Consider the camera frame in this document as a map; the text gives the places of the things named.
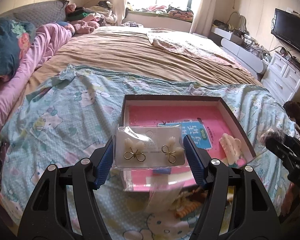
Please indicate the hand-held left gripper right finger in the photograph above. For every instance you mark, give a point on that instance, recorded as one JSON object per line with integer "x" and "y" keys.
{"x": 195, "y": 161}

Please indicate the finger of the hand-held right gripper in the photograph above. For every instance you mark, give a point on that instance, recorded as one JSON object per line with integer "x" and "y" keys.
{"x": 280, "y": 148}

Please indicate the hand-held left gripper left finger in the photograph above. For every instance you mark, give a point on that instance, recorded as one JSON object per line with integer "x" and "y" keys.
{"x": 103, "y": 166}

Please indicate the dark plastic bag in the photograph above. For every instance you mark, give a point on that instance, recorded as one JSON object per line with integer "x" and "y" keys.
{"x": 273, "y": 133}

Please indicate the earring card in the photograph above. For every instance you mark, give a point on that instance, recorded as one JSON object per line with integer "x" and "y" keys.
{"x": 150, "y": 150}

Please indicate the orange twisted hair clip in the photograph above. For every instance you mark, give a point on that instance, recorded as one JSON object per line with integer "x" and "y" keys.
{"x": 187, "y": 208}

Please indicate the cardboard box pink inside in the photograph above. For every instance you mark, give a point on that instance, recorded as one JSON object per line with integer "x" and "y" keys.
{"x": 175, "y": 99}

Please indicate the white pink hair clip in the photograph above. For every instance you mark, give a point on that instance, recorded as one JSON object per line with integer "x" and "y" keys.
{"x": 230, "y": 145}

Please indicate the dark brown furry item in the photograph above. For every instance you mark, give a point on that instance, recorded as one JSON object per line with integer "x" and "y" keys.
{"x": 298, "y": 113}

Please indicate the clear plastic bag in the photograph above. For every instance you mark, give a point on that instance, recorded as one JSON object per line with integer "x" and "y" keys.
{"x": 162, "y": 195}

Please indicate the cartoon cat printed blanket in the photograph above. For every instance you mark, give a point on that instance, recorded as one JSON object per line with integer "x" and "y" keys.
{"x": 77, "y": 120}

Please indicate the pink printed booklet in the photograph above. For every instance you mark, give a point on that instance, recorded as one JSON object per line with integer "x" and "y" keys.
{"x": 152, "y": 115}

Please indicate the white drawer cabinet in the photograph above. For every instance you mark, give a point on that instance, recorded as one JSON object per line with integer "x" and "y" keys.
{"x": 282, "y": 77}

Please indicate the white grey dressing table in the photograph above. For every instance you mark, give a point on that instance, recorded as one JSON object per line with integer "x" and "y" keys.
{"x": 240, "y": 48}

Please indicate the tan bed sheet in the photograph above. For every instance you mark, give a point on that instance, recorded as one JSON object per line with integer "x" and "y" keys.
{"x": 130, "y": 55}

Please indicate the small floral blanket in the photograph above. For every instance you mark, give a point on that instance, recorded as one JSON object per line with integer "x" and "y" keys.
{"x": 190, "y": 45}

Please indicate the black television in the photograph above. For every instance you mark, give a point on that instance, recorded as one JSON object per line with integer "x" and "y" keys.
{"x": 290, "y": 31}

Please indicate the pink quilt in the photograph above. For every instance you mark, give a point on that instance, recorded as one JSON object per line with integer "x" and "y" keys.
{"x": 20, "y": 80}

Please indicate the vanity mirror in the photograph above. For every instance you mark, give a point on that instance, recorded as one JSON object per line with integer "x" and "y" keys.
{"x": 238, "y": 21}

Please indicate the pink plush toy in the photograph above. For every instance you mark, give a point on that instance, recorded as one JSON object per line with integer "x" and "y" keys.
{"x": 85, "y": 26}

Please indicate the pile of clothes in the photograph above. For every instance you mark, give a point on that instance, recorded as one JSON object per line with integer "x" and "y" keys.
{"x": 95, "y": 15}

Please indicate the clothes on window sill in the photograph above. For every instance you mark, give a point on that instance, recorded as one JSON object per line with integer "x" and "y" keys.
{"x": 170, "y": 11}

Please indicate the blue floral pillow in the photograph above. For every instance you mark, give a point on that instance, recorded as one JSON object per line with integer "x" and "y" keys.
{"x": 5, "y": 47}

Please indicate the cream curtain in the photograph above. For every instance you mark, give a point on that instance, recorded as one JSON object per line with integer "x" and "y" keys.
{"x": 202, "y": 5}
{"x": 118, "y": 0}

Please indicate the grey quilted headboard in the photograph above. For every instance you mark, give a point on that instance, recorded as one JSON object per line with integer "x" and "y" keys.
{"x": 40, "y": 11}

